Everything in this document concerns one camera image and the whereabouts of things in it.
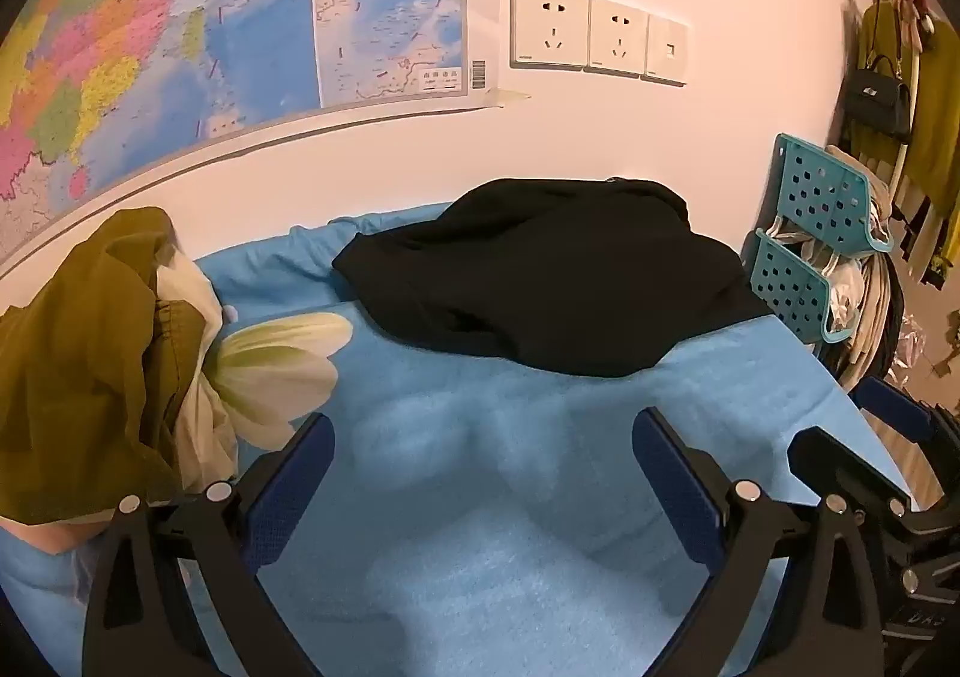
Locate olive green cloth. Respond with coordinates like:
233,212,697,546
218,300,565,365
0,206,207,526

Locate clear plastic wrapping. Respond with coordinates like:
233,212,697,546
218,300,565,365
892,313,960,393

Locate black garment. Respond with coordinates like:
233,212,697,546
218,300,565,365
331,178,777,378

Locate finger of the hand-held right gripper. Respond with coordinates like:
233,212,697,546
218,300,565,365
787,426,916,520
853,377,960,445

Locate colourful wall map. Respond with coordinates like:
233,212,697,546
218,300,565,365
0,0,533,269

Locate white wall socket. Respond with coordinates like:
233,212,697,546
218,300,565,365
585,0,650,78
510,0,590,72

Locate beige cloth bag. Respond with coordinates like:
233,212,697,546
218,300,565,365
844,249,910,394

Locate beige plush charm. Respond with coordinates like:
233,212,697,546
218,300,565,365
892,0,935,52

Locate black handbag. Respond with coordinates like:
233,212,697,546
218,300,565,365
846,54,913,139

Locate olive hanging garment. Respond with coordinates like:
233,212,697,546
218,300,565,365
855,2,960,288

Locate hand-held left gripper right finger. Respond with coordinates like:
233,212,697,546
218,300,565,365
632,407,899,677

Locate blue flower print bed sheet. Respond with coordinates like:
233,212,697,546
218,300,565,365
0,203,923,677

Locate teal plastic basket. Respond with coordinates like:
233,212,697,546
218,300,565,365
750,229,853,345
772,133,895,255

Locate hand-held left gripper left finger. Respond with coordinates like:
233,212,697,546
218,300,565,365
82,413,336,677

